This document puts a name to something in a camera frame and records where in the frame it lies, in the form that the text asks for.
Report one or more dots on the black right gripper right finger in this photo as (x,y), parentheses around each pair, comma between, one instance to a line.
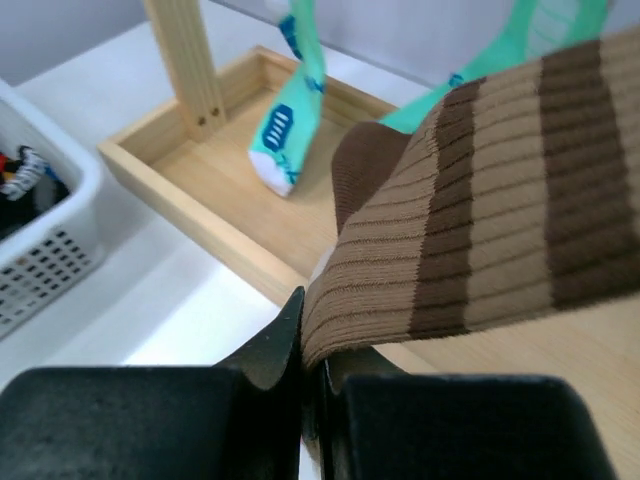
(378,422)

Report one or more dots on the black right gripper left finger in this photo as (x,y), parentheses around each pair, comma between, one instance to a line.
(237,419)

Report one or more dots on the brown striped sock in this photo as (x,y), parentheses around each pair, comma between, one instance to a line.
(516,197)

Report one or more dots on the black grey sports sock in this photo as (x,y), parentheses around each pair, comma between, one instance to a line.
(29,188)

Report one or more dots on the wooden hanging rack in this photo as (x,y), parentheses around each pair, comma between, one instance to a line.
(187,160)

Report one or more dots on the white plastic basket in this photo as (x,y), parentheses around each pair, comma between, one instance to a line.
(52,253)

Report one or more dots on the mint green sock left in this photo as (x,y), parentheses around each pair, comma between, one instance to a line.
(281,143)

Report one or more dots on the mint green sock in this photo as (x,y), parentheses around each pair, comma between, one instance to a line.
(534,29)
(281,143)

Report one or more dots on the mint green sock right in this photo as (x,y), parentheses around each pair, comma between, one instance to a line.
(534,29)

